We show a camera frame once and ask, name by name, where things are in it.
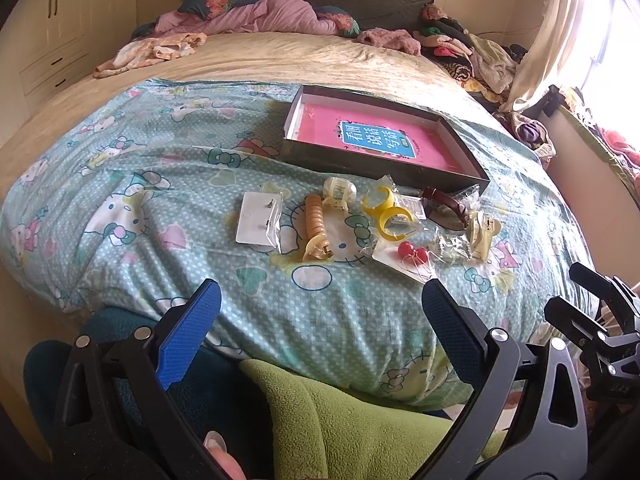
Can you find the dark cardboard box tray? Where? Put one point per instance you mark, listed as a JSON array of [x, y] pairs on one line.
[[319, 158]]

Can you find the cream curtain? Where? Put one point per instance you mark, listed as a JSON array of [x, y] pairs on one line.
[[573, 35]]

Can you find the pink crumpled quilt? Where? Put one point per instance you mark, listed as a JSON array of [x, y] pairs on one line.
[[262, 16]]

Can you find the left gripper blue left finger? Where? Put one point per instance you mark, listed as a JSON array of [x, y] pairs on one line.
[[181, 331]]

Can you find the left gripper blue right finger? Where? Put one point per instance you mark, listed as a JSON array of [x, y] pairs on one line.
[[459, 330]]

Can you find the peach clothing on bed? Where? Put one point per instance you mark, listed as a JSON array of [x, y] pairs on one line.
[[149, 52]]

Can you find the basket of clothes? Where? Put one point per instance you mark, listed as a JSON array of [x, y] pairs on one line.
[[530, 132]]

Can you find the pink fuzzy garment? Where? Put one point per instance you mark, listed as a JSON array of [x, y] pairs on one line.
[[397, 40]]

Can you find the window ledge with clothes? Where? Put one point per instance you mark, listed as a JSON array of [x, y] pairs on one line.
[[615, 150]]

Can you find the brown leather wrist watch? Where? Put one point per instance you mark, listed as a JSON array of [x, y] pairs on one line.
[[444, 210]]

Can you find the Hello Kitty teal blanket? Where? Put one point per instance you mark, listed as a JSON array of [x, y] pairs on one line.
[[138, 204]]

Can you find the cream hair claw clip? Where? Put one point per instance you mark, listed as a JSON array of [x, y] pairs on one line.
[[481, 231]]

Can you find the small jewelry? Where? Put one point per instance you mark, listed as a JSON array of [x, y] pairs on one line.
[[450, 247]]

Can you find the yellow hoop earrings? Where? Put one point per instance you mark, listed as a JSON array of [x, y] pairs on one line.
[[393, 219]]

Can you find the pearl bead hair claw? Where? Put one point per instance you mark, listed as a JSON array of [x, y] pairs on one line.
[[338, 193]]

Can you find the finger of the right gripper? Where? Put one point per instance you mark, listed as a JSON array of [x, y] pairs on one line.
[[575, 325], [610, 289]]

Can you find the dark teal trousers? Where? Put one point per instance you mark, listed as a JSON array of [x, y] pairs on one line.
[[105, 415]]

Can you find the person's left hand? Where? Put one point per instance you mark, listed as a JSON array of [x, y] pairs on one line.
[[217, 448]]

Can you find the orange spiral hair clip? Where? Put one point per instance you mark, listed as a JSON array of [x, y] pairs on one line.
[[318, 245]]

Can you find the white earring card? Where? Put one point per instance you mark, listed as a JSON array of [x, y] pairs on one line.
[[259, 220]]

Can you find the green fleece sleeve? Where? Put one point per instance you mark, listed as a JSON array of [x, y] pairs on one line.
[[321, 432]]

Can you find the red ball earrings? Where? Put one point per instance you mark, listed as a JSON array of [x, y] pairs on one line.
[[406, 258]]

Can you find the cream wardrobe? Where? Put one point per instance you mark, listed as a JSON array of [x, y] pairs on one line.
[[48, 45]]

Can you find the beige bed cover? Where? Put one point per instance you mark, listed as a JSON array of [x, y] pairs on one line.
[[329, 61]]

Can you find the pile of clothes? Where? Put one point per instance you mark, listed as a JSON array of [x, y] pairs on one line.
[[482, 67]]

